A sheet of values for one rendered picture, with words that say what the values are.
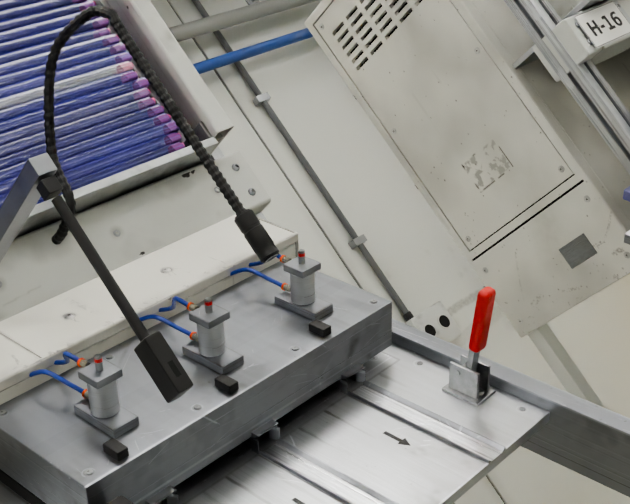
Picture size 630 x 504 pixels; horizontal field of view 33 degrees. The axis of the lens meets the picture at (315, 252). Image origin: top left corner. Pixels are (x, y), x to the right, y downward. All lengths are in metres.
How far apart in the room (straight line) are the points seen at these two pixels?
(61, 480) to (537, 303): 1.25
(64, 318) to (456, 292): 2.50
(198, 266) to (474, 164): 0.97
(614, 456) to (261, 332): 0.31
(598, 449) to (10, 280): 0.53
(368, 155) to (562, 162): 1.69
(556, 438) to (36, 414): 0.43
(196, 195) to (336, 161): 2.24
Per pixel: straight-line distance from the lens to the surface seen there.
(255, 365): 0.88
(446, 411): 0.93
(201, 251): 1.02
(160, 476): 0.82
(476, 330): 0.90
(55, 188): 0.76
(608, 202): 1.77
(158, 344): 0.73
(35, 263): 1.00
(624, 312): 3.84
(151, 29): 1.15
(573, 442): 0.94
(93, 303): 0.95
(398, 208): 3.37
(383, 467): 0.86
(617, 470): 0.93
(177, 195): 1.09
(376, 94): 1.98
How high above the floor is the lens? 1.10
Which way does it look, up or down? 7 degrees up
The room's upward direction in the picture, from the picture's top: 34 degrees counter-clockwise
